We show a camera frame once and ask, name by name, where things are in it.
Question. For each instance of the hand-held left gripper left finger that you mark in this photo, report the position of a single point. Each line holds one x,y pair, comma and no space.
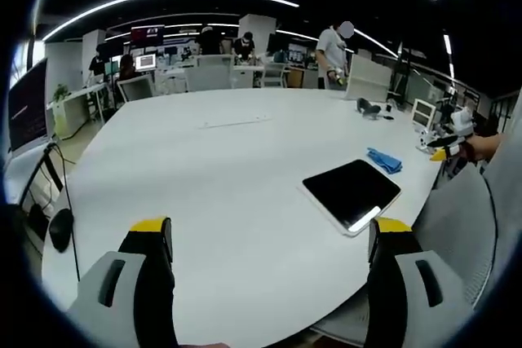
122,295

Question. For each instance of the dark grey bundled object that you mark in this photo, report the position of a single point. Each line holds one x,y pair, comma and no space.
368,107

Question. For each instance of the grey mesh office chair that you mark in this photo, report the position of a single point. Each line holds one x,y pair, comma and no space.
452,234

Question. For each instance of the white side desk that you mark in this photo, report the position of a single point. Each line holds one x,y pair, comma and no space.
71,109

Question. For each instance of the small black object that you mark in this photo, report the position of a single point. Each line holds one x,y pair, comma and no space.
388,108

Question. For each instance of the red wall screen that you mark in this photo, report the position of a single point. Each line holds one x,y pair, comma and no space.
147,34

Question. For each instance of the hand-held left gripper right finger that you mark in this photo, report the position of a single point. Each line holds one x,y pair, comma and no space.
401,295

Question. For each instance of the white office chair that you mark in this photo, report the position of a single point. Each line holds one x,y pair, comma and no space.
134,88
274,75

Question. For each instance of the green potted plant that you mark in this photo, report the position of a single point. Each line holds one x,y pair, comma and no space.
61,92

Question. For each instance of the black tablet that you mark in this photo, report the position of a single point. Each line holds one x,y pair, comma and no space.
350,191

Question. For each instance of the person's right hand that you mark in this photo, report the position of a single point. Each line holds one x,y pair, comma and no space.
483,146

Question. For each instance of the large dark monitor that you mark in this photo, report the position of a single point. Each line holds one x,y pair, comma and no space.
27,107

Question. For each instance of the blue cleaning cloth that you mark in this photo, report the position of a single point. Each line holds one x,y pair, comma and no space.
385,159

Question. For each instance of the small white device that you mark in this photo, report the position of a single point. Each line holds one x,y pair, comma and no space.
424,140

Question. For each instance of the small bright computer monitor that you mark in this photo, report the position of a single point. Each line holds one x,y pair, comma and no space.
147,62

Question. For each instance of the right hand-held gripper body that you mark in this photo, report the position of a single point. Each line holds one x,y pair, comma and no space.
463,122

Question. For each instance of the black computer mouse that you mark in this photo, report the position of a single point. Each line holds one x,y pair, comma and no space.
61,230

